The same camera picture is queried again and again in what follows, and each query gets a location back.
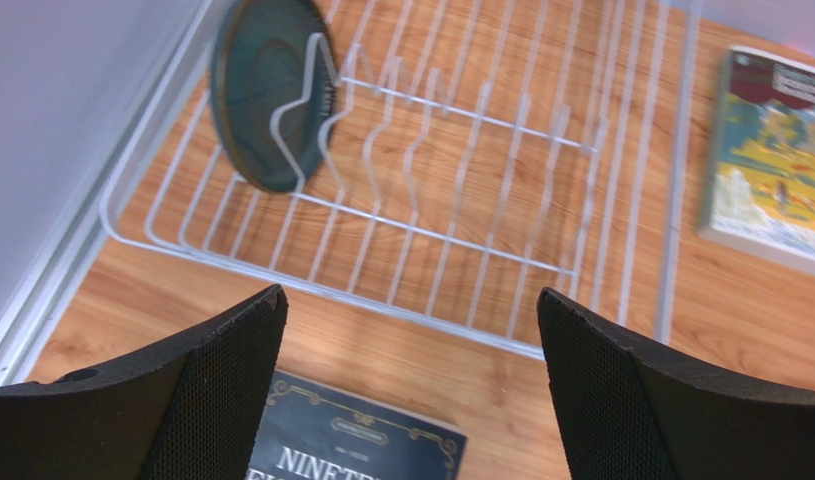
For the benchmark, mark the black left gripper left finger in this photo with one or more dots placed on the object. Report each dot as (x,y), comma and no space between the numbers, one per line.
(186,407)

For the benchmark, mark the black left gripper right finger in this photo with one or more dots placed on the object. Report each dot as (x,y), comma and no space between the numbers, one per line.
(629,407)

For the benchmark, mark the dark teal plate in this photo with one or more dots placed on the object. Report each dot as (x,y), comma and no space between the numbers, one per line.
(269,94)

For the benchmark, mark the Nineteen Eighty-Four book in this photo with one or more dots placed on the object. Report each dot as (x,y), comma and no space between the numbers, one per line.
(310,430)

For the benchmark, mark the yellow illustrated paperback book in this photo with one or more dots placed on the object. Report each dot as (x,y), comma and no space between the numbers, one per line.
(759,196)

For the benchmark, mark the aluminium frame rail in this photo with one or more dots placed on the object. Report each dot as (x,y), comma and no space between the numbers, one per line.
(106,101)

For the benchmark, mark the white wire dish rack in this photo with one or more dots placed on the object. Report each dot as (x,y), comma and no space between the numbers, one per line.
(479,151)

